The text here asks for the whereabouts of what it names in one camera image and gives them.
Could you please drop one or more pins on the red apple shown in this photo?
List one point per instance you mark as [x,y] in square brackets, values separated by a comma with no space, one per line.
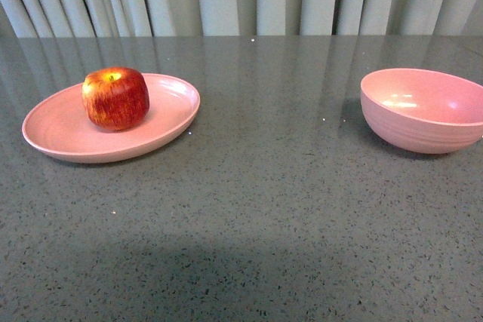
[115,98]

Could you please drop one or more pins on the pink bowl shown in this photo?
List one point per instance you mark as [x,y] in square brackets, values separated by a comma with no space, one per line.
[422,110]

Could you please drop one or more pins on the pink plate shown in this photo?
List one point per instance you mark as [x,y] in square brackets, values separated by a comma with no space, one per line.
[59,126]

